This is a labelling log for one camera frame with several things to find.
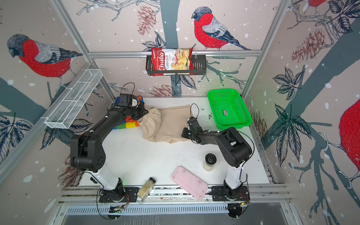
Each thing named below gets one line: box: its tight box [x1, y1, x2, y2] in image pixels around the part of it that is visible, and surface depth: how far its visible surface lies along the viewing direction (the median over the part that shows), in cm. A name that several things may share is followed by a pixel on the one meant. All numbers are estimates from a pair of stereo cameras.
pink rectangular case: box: [171, 165, 209, 201], surface depth 77 cm
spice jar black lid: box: [136, 177, 157, 204], surface depth 74 cm
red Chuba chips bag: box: [151, 47, 195, 77], surface depth 90 cm
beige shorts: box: [138, 104, 192, 144], surface depth 96 cm
